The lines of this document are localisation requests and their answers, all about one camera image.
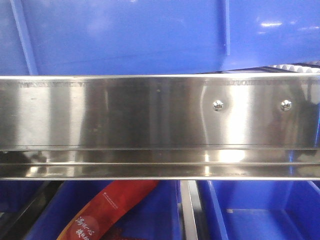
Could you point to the right rail screw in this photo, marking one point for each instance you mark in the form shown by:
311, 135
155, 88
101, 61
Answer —
286, 105

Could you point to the red snack package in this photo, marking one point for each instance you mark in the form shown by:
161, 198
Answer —
106, 208

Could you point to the left rail screw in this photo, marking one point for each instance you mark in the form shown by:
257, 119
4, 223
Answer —
217, 105

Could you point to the lower left blue bin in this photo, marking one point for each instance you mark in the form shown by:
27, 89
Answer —
156, 217

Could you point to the white roller track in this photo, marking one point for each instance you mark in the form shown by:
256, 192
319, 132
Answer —
312, 67

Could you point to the steel divider post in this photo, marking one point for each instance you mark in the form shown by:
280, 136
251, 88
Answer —
188, 191

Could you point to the lower right blue bin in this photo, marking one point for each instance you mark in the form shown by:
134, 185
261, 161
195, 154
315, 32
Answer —
261, 209

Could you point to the rail screw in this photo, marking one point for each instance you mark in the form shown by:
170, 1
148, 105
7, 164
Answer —
286, 105
217, 105

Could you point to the large blue plastic bin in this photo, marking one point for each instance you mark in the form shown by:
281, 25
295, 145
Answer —
133, 37

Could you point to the black frame bar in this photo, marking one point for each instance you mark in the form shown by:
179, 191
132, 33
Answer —
16, 225

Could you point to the stainless steel shelf rail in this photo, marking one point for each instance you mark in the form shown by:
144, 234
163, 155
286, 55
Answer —
100, 127

